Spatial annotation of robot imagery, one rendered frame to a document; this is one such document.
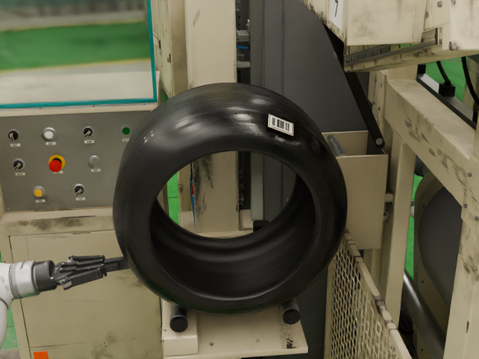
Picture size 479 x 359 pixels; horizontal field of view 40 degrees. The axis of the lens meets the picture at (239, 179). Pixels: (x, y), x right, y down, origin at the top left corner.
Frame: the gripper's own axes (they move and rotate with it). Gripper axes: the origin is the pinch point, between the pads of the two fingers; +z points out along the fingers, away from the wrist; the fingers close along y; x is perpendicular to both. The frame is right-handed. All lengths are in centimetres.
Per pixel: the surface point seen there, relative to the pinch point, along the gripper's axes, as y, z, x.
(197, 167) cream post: 26.5, 22.5, -11.1
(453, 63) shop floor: 543, 299, 138
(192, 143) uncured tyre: -11.3, 23.9, -32.9
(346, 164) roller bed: 20, 63, -8
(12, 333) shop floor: 113, -78, 93
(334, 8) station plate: -28, 53, -60
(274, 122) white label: -10, 42, -34
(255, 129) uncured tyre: -11, 38, -34
